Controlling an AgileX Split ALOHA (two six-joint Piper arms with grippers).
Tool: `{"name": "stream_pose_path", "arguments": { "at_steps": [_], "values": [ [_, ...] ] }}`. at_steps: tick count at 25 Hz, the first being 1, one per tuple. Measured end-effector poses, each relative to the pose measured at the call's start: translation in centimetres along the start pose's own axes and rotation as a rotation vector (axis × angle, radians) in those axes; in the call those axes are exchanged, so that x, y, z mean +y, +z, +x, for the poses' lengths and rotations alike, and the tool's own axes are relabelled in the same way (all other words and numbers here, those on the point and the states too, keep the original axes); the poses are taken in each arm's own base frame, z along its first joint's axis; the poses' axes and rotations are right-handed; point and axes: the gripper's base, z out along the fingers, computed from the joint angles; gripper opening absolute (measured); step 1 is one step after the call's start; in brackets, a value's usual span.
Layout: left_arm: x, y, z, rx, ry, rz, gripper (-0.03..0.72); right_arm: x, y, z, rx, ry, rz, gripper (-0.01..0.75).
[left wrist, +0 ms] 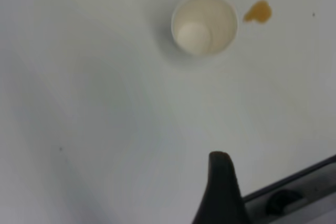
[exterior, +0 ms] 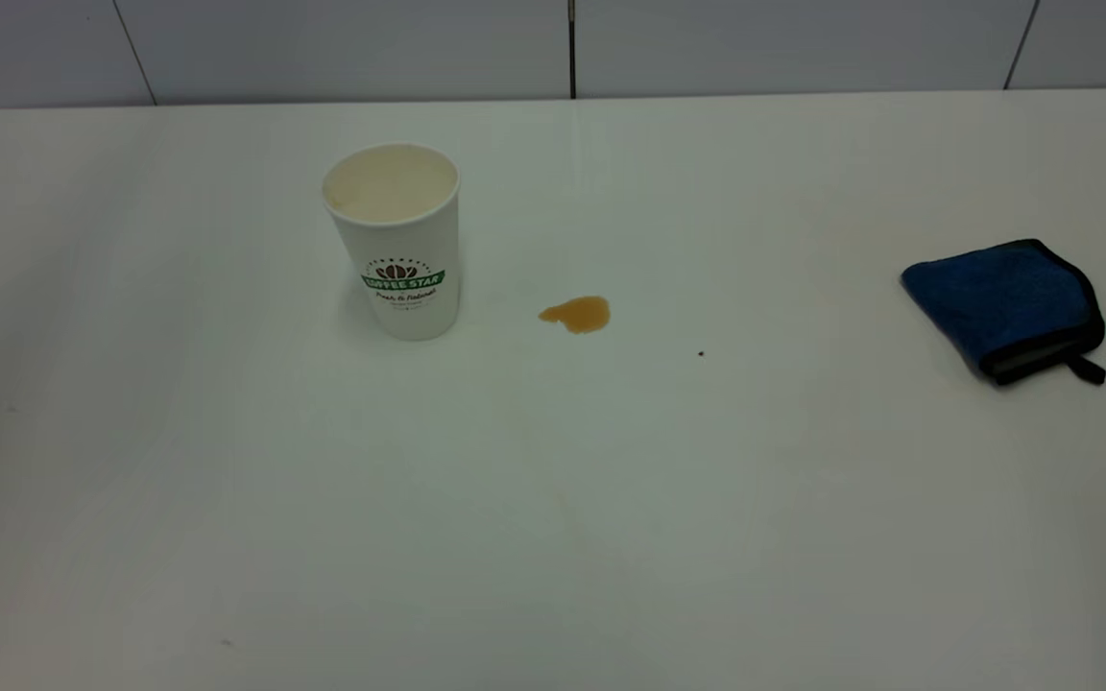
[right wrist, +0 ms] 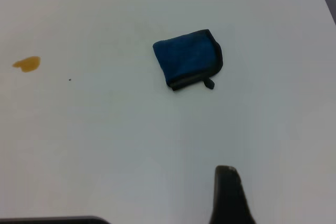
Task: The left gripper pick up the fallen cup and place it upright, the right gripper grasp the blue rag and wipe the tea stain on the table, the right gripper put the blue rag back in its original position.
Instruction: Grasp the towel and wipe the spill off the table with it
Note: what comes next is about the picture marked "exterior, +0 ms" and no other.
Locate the white paper coffee cup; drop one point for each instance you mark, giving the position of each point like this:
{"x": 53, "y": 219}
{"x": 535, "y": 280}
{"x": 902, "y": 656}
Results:
{"x": 404, "y": 259}

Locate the blue microfiber cloth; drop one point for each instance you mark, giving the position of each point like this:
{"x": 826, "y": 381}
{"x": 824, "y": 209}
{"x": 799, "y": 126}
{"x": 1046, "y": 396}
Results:
{"x": 999, "y": 297}

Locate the brown coffee spill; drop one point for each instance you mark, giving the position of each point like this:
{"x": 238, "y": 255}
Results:
{"x": 580, "y": 315}

